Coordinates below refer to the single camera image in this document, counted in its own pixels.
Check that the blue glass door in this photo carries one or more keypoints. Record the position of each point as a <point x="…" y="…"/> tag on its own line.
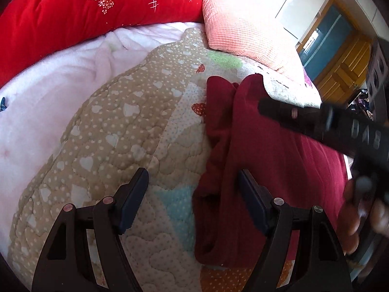
<point x="328" y="36"/>

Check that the person's right hand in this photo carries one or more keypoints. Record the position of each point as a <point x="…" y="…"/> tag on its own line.
<point x="355" y="222"/>

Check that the pink ribbed pillow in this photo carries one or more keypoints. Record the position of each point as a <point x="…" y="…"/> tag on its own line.
<point x="243" y="27"/>

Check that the wooden door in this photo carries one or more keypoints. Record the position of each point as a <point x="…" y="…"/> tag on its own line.
<point x="343" y="73"/>

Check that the magenta cloth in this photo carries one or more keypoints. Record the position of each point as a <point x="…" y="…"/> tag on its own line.
<point x="309" y="80"/>

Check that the dark red sweater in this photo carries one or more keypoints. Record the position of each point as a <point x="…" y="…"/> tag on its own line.
<point x="273" y="164"/>

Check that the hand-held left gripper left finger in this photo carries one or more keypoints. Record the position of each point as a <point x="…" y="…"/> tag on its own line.
<point x="133" y="202"/>

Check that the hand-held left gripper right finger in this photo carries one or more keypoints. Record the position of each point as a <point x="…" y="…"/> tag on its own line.
<point x="255" y="202"/>

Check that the heart patchwork quilt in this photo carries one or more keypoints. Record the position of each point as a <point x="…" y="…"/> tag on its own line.
<point x="121" y="127"/>

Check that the white fleece blanket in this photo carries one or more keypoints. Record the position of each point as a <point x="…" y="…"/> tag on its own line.
<point x="45" y="97"/>

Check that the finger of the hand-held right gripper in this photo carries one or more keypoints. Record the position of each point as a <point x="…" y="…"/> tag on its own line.
<point x="291" y="115"/>

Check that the red floral blanket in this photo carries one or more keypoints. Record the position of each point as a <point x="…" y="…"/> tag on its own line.
<point x="76" y="15"/>

